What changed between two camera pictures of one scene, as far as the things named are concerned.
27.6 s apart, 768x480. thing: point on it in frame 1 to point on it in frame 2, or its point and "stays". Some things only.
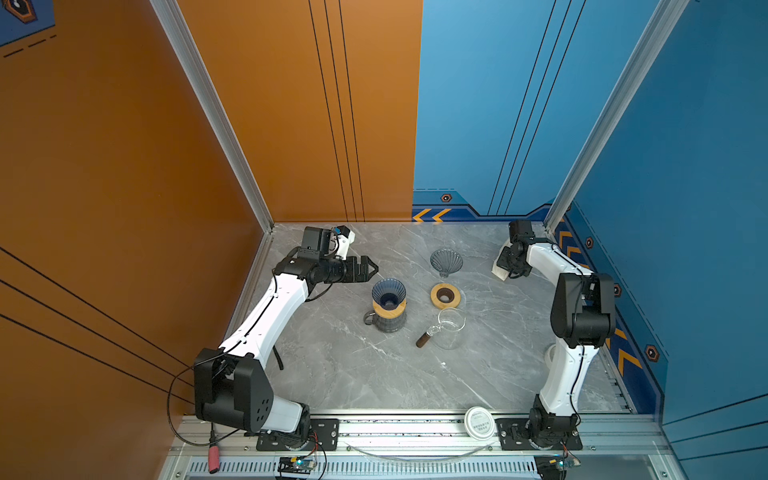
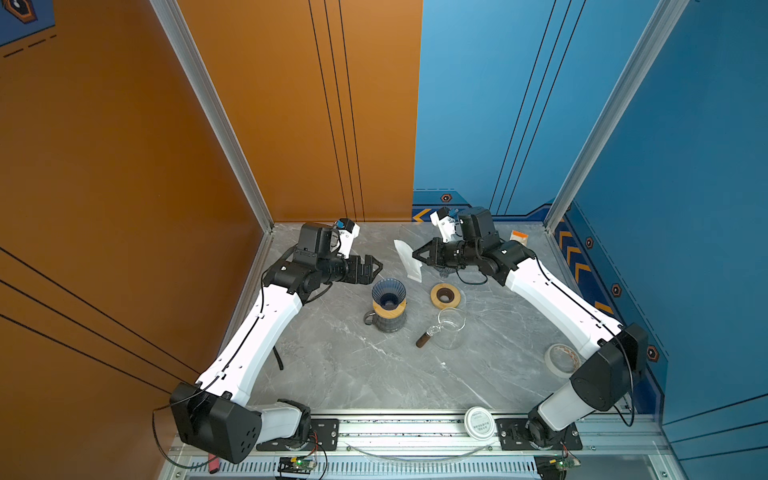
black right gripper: [503, 263] to [435, 256]
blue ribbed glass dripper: [389, 292] stays
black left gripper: [362, 276] stays
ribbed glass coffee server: [393, 324] stays
